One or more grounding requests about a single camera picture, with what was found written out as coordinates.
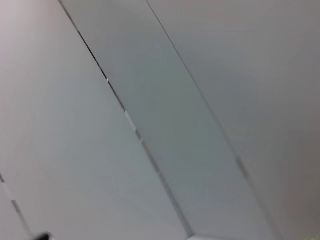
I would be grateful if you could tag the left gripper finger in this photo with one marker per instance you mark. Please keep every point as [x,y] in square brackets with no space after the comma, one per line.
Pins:
[44,236]

